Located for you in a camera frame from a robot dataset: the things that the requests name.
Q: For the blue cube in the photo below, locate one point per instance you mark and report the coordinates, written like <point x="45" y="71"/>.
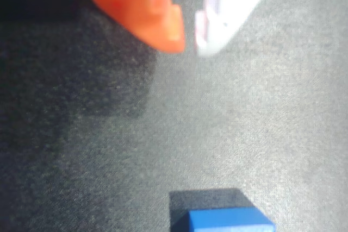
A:
<point x="225" y="218"/>

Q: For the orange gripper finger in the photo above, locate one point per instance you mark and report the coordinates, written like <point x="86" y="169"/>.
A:
<point x="136" y="3"/>

